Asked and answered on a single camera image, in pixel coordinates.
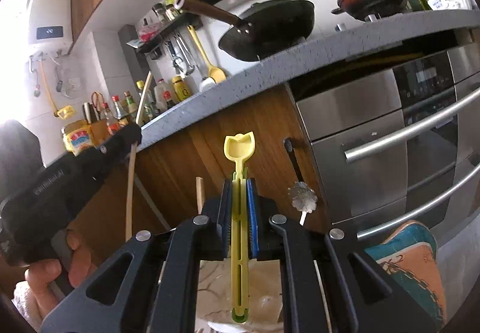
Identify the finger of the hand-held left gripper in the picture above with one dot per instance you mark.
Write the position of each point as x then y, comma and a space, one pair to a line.
122, 141

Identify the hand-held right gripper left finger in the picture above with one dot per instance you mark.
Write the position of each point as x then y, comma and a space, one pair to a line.
227, 218

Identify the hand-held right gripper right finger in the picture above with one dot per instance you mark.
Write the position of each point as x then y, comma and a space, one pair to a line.
252, 220

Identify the wooden chopstick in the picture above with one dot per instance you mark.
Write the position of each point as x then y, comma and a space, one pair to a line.
130, 186
200, 194

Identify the white ceramic utensil holder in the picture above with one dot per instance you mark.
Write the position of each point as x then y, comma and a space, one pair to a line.
262, 288

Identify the yellow tulip-shaped spoon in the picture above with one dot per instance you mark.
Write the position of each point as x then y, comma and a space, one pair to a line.
239, 147

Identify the person's left hand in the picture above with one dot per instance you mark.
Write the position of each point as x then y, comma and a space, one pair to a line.
41, 275

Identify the red-label sauce bottle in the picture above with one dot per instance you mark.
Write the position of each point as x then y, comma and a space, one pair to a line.
108, 119

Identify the wooden knife block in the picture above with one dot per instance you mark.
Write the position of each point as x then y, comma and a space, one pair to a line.
98, 130

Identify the dark soy sauce bottle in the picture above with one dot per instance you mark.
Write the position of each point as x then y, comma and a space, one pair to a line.
119, 110

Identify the green-label sauce bottle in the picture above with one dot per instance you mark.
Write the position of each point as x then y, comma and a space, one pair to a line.
130, 103

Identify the yellow cooking oil bottle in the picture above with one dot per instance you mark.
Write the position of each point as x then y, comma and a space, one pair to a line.
77, 138

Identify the clear bottle yellow cap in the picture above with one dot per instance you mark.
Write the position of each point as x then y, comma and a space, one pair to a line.
144, 98

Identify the silver flower-shaped spoon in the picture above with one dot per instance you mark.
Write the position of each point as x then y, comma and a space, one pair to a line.
302, 198

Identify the white jug red label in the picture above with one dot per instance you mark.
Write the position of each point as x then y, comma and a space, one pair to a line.
164, 93

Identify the yellow-label jar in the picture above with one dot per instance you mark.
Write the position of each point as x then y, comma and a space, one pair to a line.
182, 89

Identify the hanging metal tongs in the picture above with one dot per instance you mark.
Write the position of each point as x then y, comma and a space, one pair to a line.
174, 57

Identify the red packet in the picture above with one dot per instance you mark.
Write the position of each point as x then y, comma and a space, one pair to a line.
148, 31

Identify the yellow hanging spatula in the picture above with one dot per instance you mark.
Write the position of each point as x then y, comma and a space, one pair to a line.
217, 72

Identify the spice jar black cap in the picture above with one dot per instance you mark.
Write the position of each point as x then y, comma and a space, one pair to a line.
159, 11

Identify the stainless steel built-in oven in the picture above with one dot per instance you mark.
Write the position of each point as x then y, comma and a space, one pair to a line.
356, 130

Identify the white water heater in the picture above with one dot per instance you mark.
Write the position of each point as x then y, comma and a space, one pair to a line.
48, 18

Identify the printed horse mat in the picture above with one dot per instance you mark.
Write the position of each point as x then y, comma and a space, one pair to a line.
412, 273

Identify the black wok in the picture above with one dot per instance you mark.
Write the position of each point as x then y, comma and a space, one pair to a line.
277, 25

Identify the white fluted bowl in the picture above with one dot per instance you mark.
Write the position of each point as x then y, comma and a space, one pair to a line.
457, 0

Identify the white wall socket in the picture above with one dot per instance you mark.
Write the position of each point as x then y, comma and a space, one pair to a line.
73, 87

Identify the black wall shelf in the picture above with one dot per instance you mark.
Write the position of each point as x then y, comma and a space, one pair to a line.
168, 33

